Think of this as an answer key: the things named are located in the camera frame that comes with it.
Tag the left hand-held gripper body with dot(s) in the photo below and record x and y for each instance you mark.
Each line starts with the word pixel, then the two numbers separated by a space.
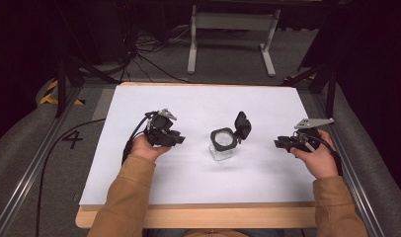
pixel 159 126

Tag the white metal stand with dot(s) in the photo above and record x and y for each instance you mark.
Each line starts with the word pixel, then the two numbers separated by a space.
pixel 234 21

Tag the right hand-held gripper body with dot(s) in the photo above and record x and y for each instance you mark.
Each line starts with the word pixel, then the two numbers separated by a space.
pixel 307 131

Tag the yellow black hazard tape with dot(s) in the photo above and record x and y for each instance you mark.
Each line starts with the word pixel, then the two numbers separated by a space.
pixel 50 98

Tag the aluminium rail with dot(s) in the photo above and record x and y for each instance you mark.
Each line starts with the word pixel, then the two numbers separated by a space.
pixel 356 184
pixel 30 171

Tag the clear jar with black lid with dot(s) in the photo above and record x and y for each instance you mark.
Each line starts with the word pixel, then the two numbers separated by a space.
pixel 226 140

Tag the person's left hand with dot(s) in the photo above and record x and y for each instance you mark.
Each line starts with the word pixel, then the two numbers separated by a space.
pixel 145 149

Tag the black tripod stand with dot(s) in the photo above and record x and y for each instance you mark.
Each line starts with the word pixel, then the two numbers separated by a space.
pixel 62 85
pixel 330 89

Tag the white table mat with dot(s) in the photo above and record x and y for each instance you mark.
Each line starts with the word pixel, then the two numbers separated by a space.
pixel 195 174

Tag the person's right hand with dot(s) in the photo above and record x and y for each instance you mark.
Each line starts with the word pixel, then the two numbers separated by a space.
pixel 318 159

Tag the wooden table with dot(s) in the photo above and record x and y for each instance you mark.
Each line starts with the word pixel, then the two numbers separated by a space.
pixel 195 217

